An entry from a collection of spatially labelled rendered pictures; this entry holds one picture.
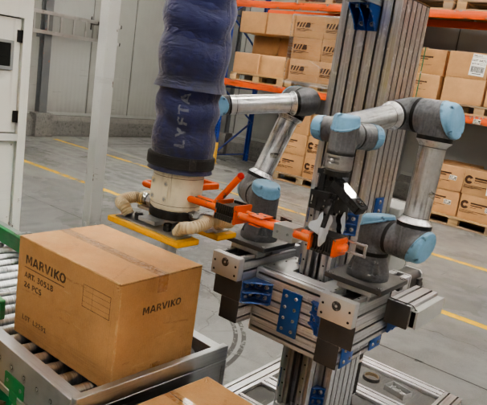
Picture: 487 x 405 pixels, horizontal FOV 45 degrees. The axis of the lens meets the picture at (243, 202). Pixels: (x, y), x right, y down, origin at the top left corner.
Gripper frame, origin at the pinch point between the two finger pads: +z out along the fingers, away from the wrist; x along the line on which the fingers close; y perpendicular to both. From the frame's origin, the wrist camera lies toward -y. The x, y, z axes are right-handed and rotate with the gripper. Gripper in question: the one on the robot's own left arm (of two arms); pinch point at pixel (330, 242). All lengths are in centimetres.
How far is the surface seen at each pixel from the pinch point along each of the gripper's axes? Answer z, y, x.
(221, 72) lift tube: -41, 49, 0
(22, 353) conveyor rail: 66, 96, 33
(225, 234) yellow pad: 11.2, 44.2, -7.5
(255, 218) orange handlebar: -0.6, 24.7, 3.5
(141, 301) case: 39, 62, 10
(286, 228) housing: -0.7, 12.9, 3.7
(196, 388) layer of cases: 71, 48, -8
